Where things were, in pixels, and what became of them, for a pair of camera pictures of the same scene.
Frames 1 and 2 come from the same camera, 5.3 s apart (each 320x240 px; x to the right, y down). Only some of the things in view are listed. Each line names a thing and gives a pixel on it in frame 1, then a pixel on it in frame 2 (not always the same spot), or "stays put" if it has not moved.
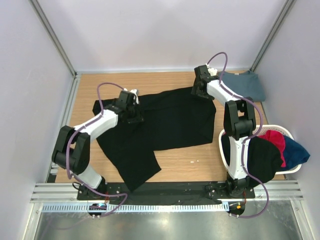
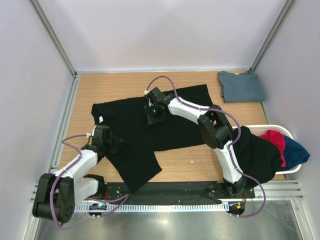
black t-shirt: (171, 119) stays put
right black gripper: (195, 91) -> (150, 118)
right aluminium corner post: (272, 35) stays put
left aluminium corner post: (36, 7) stays put
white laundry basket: (283, 130) stays put
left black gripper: (139, 118) -> (118, 143)
